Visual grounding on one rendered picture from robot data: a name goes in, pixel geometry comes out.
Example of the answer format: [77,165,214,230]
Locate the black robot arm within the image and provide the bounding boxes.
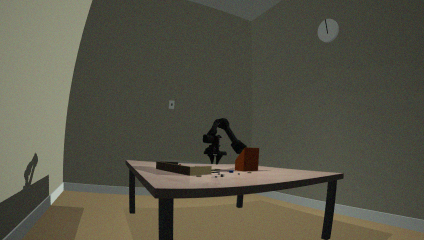
[203,118,247,155]

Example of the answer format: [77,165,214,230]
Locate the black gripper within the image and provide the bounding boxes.
[203,143,227,165]

